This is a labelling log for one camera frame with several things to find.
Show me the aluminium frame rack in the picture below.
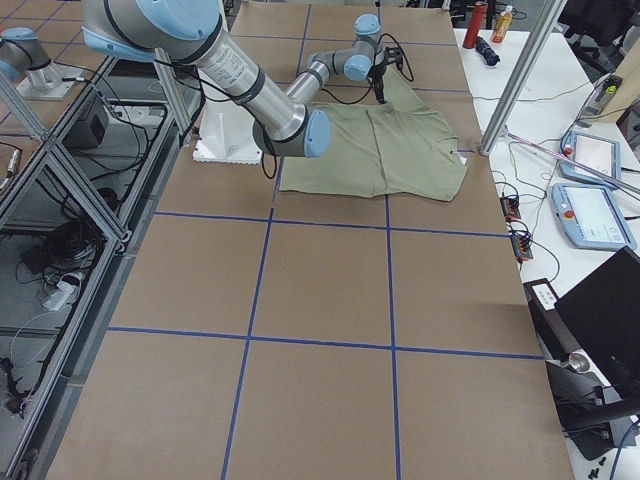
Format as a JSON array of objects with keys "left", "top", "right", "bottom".
[{"left": 1, "top": 56, "right": 204, "bottom": 479}]

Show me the teach pendant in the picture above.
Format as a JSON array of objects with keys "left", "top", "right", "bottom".
[
  {"left": 559, "top": 131, "right": 621, "bottom": 185},
  {"left": 551, "top": 184, "right": 637, "bottom": 251}
]

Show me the black box with label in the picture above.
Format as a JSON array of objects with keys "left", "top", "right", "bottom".
[{"left": 523, "top": 279, "right": 589, "bottom": 372}]

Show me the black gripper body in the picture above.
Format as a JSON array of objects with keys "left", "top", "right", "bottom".
[{"left": 368, "top": 46, "right": 405, "bottom": 104}]

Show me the upper teach pendant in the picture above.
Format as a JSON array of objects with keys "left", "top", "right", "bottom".
[{"left": 559, "top": 131, "right": 621, "bottom": 185}]

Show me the dark folded umbrella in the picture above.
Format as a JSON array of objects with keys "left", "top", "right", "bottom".
[{"left": 475, "top": 36, "right": 500, "bottom": 67}]

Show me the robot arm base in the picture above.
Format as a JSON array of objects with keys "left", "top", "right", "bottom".
[{"left": 1, "top": 27, "right": 84, "bottom": 100}]

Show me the orange circuit board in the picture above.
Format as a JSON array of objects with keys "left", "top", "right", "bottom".
[
  {"left": 500, "top": 196, "right": 521, "bottom": 222},
  {"left": 510, "top": 230, "right": 533, "bottom": 264}
]

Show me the orange circuit board lower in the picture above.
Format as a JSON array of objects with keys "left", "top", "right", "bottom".
[{"left": 510, "top": 230, "right": 533, "bottom": 264}]

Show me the aluminium frame post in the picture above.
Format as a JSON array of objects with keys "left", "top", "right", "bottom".
[{"left": 480, "top": 0, "right": 567, "bottom": 156}]

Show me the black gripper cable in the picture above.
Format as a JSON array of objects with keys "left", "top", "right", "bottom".
[{"left": 319, "top": 32, "right": 416, "bottom": 107}]

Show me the orange circuit board upper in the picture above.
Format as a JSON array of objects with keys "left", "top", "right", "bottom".
[{"left": 500, "top": 196, "right": 521, "bottom": 222}]

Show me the white central pedestal base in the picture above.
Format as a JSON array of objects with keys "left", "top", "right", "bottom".
[{"left": 192, "top": 64, "right": 270, "bottom": 166}]

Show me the black camera stand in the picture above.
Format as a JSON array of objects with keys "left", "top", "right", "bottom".
[{"left": 546, "top": 362, "right": 639, "bottom": 460}]

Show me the black laptop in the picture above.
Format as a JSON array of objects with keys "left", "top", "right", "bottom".
[{"left": 555, "top": 247, "right": 639, "bottom": 398}]

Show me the olive green long-sleeve shirt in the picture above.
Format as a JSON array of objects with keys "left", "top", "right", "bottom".
[{"left": 280, "top": 71, "right": 467, "bottom": 202}]

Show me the orange drink bottle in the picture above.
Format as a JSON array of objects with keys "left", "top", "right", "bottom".
[{"left": 490, "top": 5, "right": 513, "bottom": 44}]

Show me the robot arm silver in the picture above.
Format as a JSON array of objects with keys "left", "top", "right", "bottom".
[{"left": 81, "top": 0, "right": 403, "bottom": 158}]

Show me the white power strip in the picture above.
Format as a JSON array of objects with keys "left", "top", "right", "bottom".
[{"left": 42, "top": 278, "right": 80, "bottom": 311}]

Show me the red bottle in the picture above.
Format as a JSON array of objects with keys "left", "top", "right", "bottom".
[{"left": 462, "top": 1, "right": 488, "bottom": 49}]

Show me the lower teach pendant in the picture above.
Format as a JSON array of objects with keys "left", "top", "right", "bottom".
[{"left": 551, "top": 184, "right": 637, "bottom": 251}]

